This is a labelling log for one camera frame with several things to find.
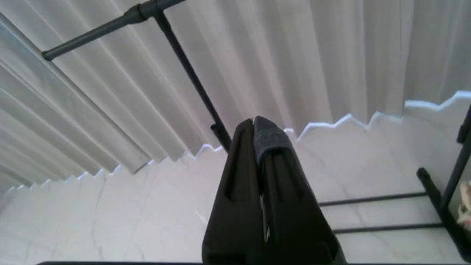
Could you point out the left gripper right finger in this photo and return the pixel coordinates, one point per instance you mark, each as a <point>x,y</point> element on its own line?
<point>294,221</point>

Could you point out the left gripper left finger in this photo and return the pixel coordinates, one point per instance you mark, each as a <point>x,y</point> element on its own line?
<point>235,206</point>

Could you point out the black clothes rack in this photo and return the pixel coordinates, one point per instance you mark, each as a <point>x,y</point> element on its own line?
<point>185,62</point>

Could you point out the white curtain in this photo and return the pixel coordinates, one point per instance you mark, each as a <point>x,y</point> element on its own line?
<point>279,66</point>

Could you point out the cream printed garment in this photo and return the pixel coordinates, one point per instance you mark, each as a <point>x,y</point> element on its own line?
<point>466,206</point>

